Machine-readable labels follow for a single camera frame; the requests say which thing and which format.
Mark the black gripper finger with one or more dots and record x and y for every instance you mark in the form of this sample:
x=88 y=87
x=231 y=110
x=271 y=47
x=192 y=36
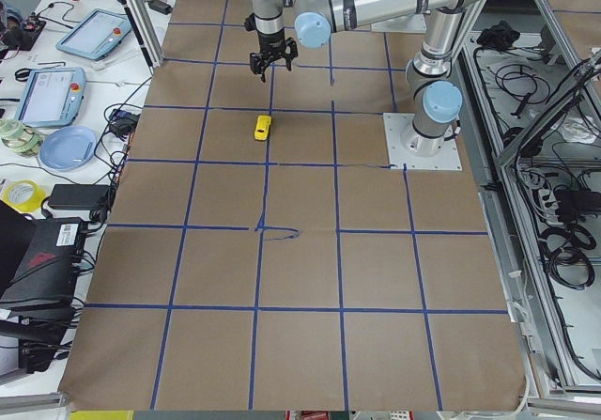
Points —
x=289 y=53
x=259 y=64

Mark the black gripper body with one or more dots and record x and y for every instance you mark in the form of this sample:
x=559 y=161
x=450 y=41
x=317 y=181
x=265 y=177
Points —
x=271 y=42

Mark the yellow toy beetle car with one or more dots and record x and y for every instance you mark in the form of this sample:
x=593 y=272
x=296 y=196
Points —
x=262 y=127

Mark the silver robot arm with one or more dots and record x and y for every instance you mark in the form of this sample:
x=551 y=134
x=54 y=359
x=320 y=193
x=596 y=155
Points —
x=437 y=101

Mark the blue teach pendant far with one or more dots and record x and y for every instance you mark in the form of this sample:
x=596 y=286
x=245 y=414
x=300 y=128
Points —
x=96 y=35

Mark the blue teach pendant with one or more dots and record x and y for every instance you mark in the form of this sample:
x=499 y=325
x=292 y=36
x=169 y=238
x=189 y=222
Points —
x=96 y=35
x=52 y=97

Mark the blue teach pendant near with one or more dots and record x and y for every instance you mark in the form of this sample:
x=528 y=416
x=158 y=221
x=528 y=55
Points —
x=52 y=97

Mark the light blue plate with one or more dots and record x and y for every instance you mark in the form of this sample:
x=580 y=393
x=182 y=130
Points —
x=68 y=148

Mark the black power adapter brick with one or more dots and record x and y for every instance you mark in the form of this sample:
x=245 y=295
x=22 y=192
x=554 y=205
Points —
x=77 y=196

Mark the green patterned tape rolls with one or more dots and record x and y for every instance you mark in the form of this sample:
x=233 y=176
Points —
x=21 y=139

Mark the yellow tape roll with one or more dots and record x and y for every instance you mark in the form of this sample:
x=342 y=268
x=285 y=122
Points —
x=24 y=196

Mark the black computer box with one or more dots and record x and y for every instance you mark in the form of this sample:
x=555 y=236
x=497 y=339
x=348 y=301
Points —
x=38 y=260

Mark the aluminium frame post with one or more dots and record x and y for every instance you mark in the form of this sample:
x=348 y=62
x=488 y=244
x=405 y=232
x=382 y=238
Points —
x=144 y=32

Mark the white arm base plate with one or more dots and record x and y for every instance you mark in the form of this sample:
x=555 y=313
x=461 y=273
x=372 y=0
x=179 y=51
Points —
x=446 y=157

